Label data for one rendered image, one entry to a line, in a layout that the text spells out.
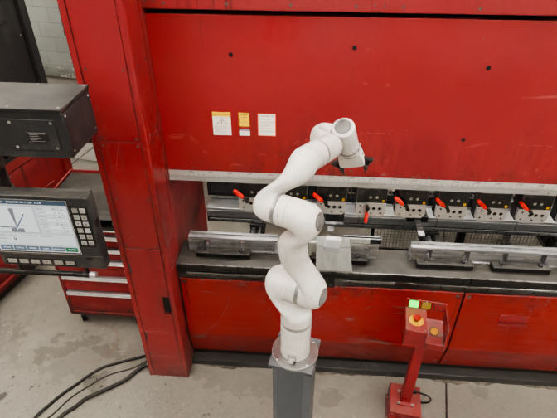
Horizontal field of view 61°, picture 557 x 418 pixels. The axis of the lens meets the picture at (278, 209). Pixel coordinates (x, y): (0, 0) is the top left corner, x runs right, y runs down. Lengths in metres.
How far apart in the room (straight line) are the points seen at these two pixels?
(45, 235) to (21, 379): 1.60
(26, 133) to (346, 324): 1.93
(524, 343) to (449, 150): 1.34
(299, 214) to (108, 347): 2.36
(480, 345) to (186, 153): 2.01
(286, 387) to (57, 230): 1.13
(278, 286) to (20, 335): 2.46
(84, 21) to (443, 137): 1.58
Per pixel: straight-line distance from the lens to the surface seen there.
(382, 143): 2.25
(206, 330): 2.98
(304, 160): 1.40
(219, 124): 2.24
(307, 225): 1.38
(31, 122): 1.87
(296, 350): 1.91
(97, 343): 3.55
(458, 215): 2.54
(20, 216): 2.11
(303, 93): 2.14
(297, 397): 2.11
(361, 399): 3.12
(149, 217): 2.35
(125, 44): 1.99
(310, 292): 1.65
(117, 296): 3.34
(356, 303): 2.72
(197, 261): 2.63
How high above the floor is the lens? 2.58
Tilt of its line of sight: 35 degrees down
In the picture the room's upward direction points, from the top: straight up
